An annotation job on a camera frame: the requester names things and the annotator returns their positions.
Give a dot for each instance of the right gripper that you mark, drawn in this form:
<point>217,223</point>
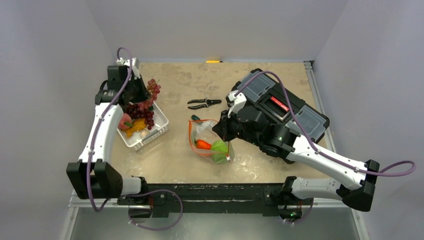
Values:
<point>227,124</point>

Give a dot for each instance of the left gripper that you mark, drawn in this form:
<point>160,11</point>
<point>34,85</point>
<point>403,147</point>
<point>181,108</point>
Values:
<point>144,94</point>

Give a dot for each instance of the purple toy grapes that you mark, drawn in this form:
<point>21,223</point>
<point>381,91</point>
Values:
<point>145,104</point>

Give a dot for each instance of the green toy cabbage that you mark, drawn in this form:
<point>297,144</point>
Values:
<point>220,149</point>

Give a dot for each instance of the clear zip top bag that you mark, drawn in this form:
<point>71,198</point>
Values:
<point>204,131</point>

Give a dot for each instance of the orange toy carrot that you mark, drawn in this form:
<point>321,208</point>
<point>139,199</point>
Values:
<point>202,144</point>

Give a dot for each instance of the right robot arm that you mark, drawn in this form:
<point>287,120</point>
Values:
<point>349,181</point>

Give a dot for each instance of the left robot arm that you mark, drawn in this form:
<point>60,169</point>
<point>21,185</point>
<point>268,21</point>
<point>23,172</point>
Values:
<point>92,175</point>

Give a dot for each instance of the toy peach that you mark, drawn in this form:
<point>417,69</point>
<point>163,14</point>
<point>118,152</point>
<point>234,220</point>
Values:
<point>125,122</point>

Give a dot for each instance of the orange toy pepper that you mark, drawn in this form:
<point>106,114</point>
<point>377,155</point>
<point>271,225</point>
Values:
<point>137,125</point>

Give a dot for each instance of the black plastic toolbox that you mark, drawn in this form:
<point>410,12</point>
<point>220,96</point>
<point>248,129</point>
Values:
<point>287,114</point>

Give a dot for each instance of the toy garlic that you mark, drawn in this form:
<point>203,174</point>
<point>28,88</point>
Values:
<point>143,133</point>

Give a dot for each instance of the black pliers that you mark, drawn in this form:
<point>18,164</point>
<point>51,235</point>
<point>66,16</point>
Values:
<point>202,103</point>

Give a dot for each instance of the white plastic basket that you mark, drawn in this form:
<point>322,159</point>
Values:
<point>159,128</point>

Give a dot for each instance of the yellow marker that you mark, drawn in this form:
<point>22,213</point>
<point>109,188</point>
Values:
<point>213,61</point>

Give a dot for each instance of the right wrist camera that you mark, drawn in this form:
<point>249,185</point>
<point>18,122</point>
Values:
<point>236,102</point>

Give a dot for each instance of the green handled screwdriver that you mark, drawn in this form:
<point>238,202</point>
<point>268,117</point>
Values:
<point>195,119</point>

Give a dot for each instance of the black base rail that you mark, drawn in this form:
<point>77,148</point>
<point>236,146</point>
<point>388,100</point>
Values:
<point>267,199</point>

